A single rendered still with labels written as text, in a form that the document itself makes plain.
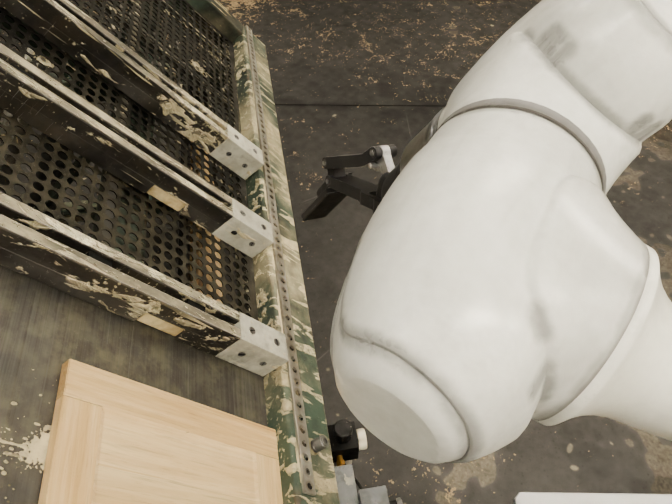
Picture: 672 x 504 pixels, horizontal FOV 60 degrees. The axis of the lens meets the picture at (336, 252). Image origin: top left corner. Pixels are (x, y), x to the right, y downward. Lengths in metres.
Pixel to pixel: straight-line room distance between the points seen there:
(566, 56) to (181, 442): 0.78
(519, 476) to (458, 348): 1.89
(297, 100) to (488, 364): 3.26
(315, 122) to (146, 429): 2.55
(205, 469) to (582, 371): 0.76
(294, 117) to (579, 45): 3.02
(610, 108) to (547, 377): 0.15
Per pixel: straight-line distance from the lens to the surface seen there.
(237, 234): 1.30
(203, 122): 1.45
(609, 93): 0.34
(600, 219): 0.28
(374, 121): 3.28
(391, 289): 0.24
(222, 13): 2.14
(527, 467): 2.13
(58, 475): 0.82
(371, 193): 0.55
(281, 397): 1.13
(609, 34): 0.34
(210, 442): 0.99
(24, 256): 0.91
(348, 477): 1.24
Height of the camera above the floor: 1.90
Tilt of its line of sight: 48 degrees down
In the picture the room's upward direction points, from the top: straight up
